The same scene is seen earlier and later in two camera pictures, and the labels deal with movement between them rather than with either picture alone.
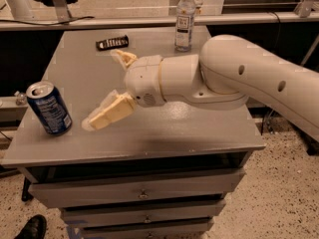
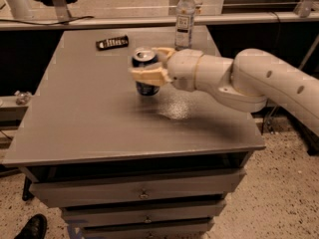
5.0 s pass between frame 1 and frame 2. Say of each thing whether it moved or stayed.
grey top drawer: stayed
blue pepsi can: moved
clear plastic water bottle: stayed
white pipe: stayed
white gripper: moved
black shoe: stayed
